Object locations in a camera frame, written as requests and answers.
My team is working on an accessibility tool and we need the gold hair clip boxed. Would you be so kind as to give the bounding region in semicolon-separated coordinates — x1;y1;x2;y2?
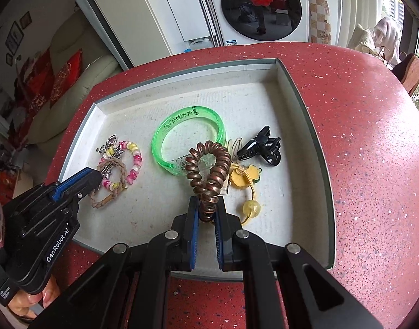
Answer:
225;137;245;162

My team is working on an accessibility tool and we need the pink yellow beaded bracelet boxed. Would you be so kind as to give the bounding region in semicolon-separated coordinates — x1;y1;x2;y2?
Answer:
99;140;142;192

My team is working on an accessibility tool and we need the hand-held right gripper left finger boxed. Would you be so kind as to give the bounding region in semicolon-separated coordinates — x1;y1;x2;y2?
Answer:
31;195;200;329

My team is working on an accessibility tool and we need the cream cushion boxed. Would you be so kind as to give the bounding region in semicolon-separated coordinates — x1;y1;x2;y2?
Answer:
348;24;379;55

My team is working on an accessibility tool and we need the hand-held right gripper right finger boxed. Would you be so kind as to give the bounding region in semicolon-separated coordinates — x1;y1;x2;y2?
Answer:
214;200;383;329

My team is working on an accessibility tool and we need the red handled mop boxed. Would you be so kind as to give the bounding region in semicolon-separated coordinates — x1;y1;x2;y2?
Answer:
178;0;224;47

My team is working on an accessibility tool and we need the person's left hand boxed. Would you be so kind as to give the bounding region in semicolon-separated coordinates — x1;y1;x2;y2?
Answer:
6;274;62;323

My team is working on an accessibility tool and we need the brown braided bracelet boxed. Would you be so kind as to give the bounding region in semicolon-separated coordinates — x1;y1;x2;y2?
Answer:
90;158;128;209

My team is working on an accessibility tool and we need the grey jewelry tray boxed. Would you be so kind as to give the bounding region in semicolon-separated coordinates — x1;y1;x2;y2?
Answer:
57;58;335;283

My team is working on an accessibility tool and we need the white washing machine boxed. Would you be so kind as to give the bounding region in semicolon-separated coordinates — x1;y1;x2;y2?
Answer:
203;0;310;46

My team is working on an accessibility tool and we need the brown spiral hair tie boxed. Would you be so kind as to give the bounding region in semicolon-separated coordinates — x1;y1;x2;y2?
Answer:
185;140;232;223

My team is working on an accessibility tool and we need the pale pink towel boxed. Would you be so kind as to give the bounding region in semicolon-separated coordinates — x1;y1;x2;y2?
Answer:
374;17;402;66

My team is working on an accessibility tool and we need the white tall cabinet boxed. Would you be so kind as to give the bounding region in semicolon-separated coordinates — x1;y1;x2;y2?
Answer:
76;0;217;67

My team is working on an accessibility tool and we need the red embroidered cushion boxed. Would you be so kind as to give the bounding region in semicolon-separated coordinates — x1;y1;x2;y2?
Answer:
24;48;54;118
50;50;84;107

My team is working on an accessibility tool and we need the large black picture frame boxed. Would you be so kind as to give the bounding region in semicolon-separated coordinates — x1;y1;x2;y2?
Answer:
5;21;24;55

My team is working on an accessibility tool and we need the green translucent bangle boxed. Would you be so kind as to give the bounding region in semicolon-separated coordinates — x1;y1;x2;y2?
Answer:
151;104;227;179

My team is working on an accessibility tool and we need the yellow ball hair tie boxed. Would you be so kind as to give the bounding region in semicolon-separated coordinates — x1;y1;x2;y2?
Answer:
228;163;263;227

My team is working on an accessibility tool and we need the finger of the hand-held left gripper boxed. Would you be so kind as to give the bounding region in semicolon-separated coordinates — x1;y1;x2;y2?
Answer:
50;167;103;201
67;178;103;210

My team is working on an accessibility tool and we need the gold metal rack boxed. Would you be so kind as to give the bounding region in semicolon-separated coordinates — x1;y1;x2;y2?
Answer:
377;48;407;67

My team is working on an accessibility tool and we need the cream sofa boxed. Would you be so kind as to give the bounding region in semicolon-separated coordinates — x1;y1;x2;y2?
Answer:
25;10;123;144

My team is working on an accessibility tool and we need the black claw hair clip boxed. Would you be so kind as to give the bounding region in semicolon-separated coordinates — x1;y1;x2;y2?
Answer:
237;126;282;167

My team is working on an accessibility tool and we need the white plastic jug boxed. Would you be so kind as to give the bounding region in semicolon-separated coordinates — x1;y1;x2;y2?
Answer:
188;39;214;51

